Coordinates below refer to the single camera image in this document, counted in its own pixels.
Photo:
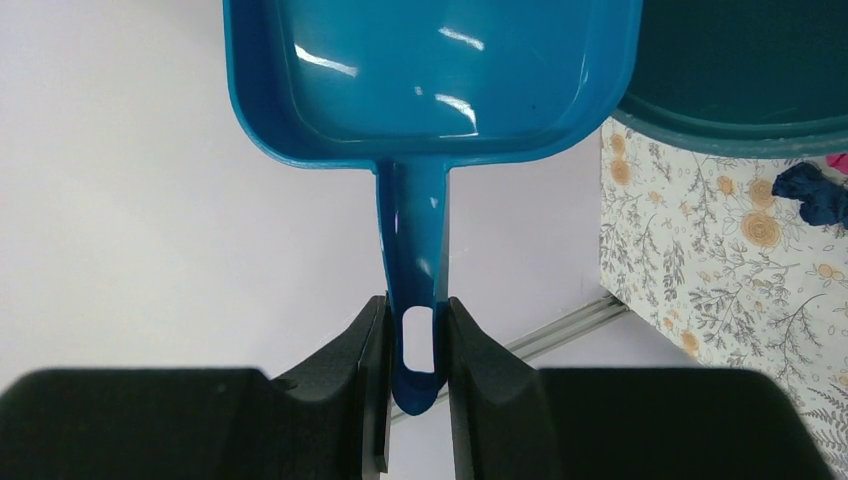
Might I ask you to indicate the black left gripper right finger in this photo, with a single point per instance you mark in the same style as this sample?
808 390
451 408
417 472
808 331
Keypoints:
512 421

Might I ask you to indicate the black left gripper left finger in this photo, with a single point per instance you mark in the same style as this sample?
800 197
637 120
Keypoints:
325 418

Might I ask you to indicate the blue plastic dustpan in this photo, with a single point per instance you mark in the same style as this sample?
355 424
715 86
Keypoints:
410 90

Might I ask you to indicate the dark blue paper scrap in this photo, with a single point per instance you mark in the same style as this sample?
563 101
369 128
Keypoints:
822 201

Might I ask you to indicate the teal plastic bucket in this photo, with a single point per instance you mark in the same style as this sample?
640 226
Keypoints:
744 79

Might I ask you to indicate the small pink paper scrap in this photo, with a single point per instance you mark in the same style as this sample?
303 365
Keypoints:
838 162

